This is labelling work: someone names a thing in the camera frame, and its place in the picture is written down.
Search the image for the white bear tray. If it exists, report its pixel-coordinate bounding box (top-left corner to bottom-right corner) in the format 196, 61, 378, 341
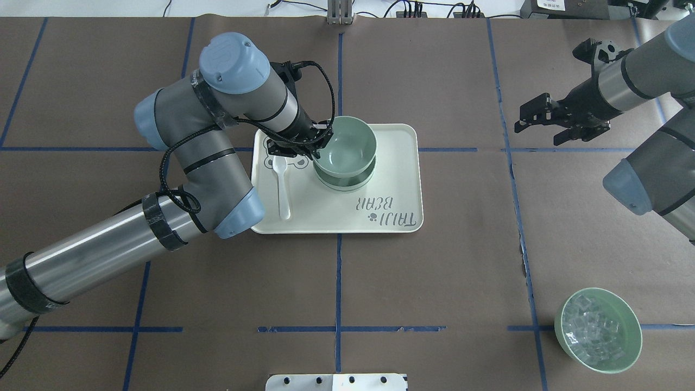
251, 124, 424, 234

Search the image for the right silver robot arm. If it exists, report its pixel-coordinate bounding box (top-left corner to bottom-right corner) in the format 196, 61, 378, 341
513, 15, 693, 242

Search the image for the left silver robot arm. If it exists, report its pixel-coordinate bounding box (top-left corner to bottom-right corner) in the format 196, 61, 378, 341
1, 32, 334, 342

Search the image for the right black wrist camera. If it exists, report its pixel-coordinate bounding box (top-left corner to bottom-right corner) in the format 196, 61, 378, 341
572, 38, 634, 77

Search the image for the black power strip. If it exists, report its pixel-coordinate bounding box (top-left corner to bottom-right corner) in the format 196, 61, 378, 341
389, 3, 486, 19

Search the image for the black computer box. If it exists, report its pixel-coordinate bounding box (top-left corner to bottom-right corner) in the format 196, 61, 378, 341
519, 1, 639, 20

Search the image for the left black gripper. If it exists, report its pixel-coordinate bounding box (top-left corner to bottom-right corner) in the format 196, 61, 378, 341
266, 106, 333, 160

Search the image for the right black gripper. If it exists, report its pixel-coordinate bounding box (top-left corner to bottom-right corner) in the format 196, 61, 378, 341
515, 79, 622, 146

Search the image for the green bowl with ice cubes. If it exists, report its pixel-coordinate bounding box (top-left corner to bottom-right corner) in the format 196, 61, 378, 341
554, 287, 643, 374

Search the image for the white plastic spoon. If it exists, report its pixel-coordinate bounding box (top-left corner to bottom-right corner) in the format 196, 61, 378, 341
271, 156, 291, 220

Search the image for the aluminium frame post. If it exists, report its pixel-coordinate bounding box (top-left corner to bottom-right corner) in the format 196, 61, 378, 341
327, 0, 355, 26

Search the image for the white camera post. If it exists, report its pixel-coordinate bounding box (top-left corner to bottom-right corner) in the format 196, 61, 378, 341
265, 372, 409, 390

